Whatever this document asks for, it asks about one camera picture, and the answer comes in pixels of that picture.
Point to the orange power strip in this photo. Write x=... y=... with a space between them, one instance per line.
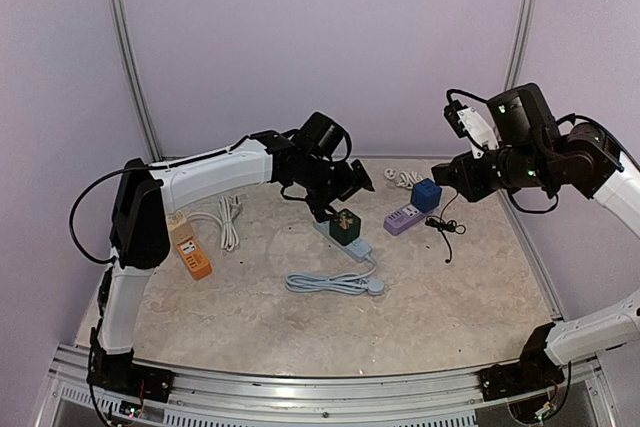
x=197 y=263

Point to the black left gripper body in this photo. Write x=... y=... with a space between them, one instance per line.
x=325 y=183

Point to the right aluminium corner post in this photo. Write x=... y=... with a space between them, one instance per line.
x=520 y=42

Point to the light blue power strip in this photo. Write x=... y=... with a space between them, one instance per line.
x=358 y=250

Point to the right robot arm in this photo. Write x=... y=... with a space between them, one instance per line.
x=523 y=147

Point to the purple power strip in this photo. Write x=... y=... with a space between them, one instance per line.
x=403 y=219

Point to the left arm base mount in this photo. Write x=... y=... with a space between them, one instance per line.
x=118 y=373

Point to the aluminium front frame rail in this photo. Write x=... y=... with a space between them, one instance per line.
x=200 y=397

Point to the dark green cube socket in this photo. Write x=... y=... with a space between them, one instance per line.
x=345 y=227

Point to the blue cube socket adapter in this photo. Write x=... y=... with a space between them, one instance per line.
x=426 y=195

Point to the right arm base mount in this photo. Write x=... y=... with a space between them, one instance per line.
x=533 y=370

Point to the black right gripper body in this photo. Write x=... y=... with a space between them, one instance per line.
x=451 y=175

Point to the left aluminium corner post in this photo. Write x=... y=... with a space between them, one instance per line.
x=131 y=71

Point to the black power adapter with cable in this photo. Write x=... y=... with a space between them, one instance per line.
x=446 y=227

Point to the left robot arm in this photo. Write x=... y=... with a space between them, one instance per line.
x=147 y=193

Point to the beige cube socket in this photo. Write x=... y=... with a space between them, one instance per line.
x=179 y=228

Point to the aluminium corner post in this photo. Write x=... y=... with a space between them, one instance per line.
x=520 y=42
x=131 y=71

